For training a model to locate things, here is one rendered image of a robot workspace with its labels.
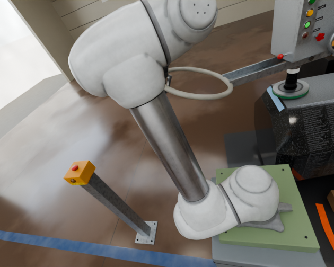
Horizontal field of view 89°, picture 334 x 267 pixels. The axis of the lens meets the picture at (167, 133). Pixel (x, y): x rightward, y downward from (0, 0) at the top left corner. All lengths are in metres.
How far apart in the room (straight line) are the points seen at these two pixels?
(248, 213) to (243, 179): 0.11
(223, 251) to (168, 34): 0.83
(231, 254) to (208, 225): 0.27
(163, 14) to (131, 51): 0.08
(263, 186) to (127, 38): 0.56
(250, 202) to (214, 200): 0.12
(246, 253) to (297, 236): 0.20
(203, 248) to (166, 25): 1.65
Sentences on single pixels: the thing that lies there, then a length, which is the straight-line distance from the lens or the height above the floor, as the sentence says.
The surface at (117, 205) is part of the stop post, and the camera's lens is 1.39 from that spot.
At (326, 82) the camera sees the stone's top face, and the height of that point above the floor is 0.83.
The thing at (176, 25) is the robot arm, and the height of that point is 1.63.
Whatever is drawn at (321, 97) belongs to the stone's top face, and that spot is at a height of 0.83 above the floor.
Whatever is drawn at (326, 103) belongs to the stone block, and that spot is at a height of 0.81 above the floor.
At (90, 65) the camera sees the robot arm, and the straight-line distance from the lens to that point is 0.37.
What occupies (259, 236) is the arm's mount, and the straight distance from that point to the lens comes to 0.87.
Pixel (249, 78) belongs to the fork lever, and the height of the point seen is 1.10.
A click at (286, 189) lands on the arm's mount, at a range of 0.94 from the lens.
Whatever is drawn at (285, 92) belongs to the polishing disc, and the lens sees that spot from 1.48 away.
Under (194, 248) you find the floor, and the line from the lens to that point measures 1.77.
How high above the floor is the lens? 1.69
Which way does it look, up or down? 39 degrees down
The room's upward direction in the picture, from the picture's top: 23 degrees counter-clockwise
